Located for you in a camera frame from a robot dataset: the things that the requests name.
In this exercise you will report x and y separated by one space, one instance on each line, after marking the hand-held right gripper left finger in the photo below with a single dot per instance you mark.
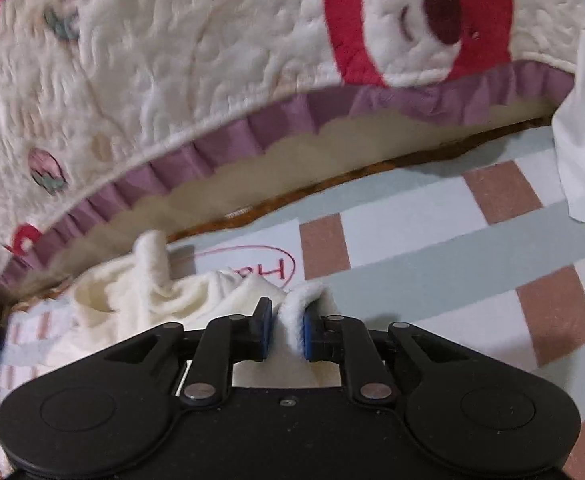
262 332

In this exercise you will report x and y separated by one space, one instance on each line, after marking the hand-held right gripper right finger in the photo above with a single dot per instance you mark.
306 337

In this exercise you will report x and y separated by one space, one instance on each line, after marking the cream fleece garment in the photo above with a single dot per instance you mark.
197 295

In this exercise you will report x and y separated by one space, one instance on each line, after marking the checkered blanket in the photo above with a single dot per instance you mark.
422 270

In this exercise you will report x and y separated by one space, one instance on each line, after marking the quilted bedspread with purple ruffle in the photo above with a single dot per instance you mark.
172 50

